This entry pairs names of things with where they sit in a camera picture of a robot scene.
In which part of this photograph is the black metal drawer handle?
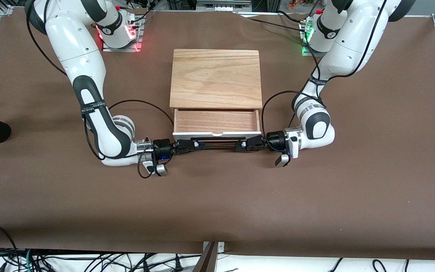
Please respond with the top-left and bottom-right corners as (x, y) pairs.
(190, 136), (247, 148)

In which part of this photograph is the white-fronted drawer with handle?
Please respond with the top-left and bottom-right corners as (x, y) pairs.
(172, 108), (262, 138)

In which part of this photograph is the wooden drawer cabinet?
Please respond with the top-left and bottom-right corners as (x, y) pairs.
(169, 49), (263, 114)

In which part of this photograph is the brown paper table cover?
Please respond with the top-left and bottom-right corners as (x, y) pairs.
(0, 8), (435, 262)

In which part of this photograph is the dark wooden beam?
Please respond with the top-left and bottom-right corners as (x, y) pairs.
(193, 242), (218, 272)

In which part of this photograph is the silver equipment box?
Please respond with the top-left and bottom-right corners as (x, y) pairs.
(196, 0), (253, 12)

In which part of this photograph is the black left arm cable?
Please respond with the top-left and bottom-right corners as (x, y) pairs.
(261, 90), (322, 133)

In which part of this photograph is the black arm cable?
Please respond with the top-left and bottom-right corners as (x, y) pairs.
(83, 99), (175, 179)
(261, 90), (322, 133)

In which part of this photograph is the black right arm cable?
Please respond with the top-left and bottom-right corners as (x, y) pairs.
(83, 99), (175, 179)

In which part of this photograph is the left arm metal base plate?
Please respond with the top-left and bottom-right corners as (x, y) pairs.
(301, 45), (327, 57)

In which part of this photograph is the silver metal bracket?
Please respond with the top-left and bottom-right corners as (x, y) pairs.
(202, 241), (225, 253)

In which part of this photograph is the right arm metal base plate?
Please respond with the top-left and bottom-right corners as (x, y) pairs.
(101, 38), (143, 53)

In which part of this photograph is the black power cable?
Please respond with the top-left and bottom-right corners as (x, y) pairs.
(240, 11), (309, 31)

